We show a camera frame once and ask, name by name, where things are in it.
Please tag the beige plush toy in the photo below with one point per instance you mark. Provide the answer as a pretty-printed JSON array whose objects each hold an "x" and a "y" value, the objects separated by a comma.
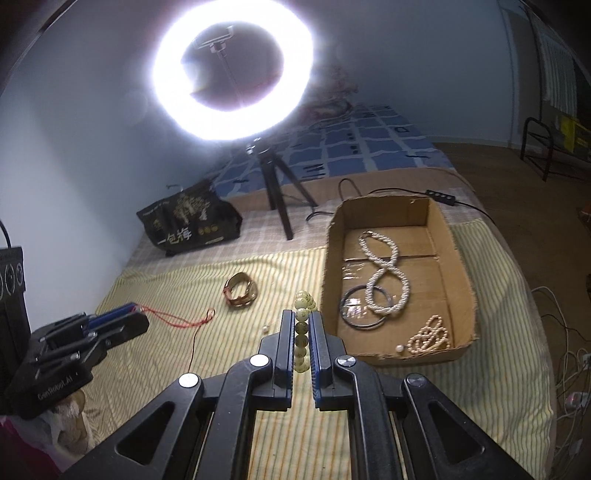
[{"x": 69, "y": 415}]

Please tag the black snack bag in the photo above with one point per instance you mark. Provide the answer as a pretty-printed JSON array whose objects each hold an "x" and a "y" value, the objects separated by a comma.
[{"x": 189, "y": 221}]

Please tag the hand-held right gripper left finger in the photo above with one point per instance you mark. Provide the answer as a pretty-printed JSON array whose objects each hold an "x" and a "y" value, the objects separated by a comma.
[{"x": 286, "y": 350}]

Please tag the black speaker box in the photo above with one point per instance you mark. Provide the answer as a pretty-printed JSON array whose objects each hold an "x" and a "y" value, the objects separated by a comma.
[{"x": 11, "y": 277}]

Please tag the yellow box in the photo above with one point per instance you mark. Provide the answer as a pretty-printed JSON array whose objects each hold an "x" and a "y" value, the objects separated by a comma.
[{"x": 572, "y": 134}]

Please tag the phone clamp holder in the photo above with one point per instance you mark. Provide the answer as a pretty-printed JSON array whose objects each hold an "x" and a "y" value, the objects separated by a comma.
[{"x": 217, "y": 44}]

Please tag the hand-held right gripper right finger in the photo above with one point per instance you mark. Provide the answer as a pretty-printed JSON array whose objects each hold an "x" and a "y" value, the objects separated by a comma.
[{"x": 318, "y": 350}]

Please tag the black bangle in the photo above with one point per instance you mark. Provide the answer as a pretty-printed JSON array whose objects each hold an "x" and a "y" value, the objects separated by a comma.
[{"x": 343, "y": 308}]

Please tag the pink cloth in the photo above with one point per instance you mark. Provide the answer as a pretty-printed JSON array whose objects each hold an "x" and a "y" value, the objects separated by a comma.
[{"x": 23, "y": 452}]

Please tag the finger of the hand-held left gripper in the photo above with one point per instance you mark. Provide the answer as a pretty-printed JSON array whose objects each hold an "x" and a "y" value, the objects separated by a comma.
[
  {"x": 129, "y": 325},
  {"x": 115, "y": 313}
]

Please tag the brown leather watch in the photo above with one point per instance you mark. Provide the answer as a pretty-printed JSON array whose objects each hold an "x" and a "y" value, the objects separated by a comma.
[{"x": 233, "y": 282}]

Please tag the black clothes rack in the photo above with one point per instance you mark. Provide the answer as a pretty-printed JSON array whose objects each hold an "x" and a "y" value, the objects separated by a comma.
[{"x": 545, "y": 152}]

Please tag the black tripod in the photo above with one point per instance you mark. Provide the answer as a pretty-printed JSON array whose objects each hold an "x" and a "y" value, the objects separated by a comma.
[{"x": 277, "y": 194}]

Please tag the folded floral quilt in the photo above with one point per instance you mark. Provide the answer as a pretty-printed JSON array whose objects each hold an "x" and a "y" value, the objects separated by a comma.
[{"x": 328, "y": 106}]

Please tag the white power strip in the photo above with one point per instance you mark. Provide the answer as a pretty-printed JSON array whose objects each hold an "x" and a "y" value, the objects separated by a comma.
[{"x": 575, "y": 400}]

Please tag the blue patterned bedsheet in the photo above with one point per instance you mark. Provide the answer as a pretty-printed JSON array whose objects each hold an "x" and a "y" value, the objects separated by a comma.
[{"x": 369, "y": 143}]

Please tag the cardboard box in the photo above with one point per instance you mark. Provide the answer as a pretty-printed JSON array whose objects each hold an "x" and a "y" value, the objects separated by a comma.
[{"x": 429, "y": 286}]

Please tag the yellow striped sheet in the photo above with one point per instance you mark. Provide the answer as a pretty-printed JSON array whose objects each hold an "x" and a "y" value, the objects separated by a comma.
[{"x": 184, "y": 277}]

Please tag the checked beige blanket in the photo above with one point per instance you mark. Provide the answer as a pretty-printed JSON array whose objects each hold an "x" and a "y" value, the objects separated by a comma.
[{"x": 258, "y": 221}]

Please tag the white striped hanging garment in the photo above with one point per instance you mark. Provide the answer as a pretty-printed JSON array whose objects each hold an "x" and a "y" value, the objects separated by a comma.
[{"x": 558, "y": 74}]

